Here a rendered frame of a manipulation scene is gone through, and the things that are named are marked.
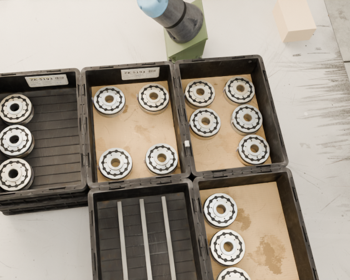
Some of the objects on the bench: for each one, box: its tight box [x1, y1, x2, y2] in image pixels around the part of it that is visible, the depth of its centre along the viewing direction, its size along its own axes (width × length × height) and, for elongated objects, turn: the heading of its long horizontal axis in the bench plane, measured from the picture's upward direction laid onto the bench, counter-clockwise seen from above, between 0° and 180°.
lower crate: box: [0, 189, 91, 216], centre depth 133 cm, size 40×30×12 cm
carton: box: [272, 0, 317, 43], centre depth 165 cm, size 16×12×8 cm
